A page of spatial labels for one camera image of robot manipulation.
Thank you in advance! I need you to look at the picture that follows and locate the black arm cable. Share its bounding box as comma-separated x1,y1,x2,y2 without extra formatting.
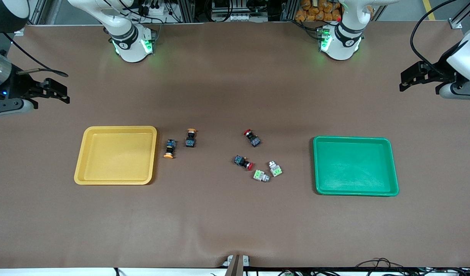
0,31,69,78
410,0,461,73

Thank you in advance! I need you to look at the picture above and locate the aluminium frame post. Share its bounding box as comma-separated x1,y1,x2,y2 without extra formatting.
281,0,297,21
449,0,470,30
13,0,63,36
177,0,195,23

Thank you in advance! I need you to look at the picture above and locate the white power strip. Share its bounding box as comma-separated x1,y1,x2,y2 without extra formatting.
137,3,166,19

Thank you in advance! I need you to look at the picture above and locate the black cable bundle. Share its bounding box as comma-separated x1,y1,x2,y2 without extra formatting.
354,258,470,276

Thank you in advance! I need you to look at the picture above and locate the green plastic tray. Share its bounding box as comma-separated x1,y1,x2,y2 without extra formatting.
313,136,399,197

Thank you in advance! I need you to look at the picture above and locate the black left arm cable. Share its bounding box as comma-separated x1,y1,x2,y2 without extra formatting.
410,0,461,73

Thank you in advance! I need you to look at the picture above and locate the yellow plastic tray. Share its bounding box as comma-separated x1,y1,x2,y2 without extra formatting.
74,126,158,186

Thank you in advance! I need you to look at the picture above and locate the metal table clamp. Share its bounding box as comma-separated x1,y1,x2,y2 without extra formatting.
221,254,251,276

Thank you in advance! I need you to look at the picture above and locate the large table mat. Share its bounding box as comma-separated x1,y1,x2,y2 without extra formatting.
0,21,470,269

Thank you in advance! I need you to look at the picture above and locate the yellow push button switch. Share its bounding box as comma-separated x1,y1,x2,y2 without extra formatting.
163,139,177,159
184,128,198,148

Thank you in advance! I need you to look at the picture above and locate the orange snack bag pile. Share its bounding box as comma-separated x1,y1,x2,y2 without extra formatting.
295,0,342,22

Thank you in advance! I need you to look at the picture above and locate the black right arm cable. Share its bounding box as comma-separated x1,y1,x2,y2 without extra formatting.
0,31,69,78

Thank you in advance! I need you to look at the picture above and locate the red push button switch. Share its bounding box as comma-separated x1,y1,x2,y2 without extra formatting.
243,129,261,148
233,154,254,171

